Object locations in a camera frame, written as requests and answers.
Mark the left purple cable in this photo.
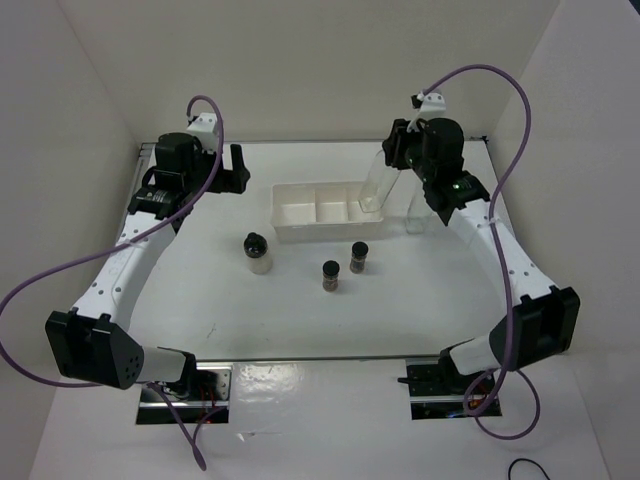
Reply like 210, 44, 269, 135
0, 94, 224, 472

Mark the glass oil bottle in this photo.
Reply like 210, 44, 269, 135
358, 150, 401, 213
405, 193, 433, 235

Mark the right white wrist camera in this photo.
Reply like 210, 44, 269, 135
407, 91, 446, 132

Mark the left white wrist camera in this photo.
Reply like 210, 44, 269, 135
186, 112, 219, 153

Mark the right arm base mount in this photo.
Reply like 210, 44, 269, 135
397, 357, 479, 421

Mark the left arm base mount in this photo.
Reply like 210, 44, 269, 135
136, 361, 233, 426

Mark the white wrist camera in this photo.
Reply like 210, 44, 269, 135
407, 91, 446, 132
186, 112, 219, 153

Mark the white bottle black cap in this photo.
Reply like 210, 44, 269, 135
243, 232, 273, 275

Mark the spice jar black lid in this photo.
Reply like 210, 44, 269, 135
322, 260, 340, 292
349, 241, 369, 274

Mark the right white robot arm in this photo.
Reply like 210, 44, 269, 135
382, 118, 580, 393

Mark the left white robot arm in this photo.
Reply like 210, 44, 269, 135
45, 133, 250, 400

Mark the black cable on floor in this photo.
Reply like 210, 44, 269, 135
507, 457, 551, 480

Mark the white three-compartment tray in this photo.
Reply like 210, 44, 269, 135
271, 182, 384, 243

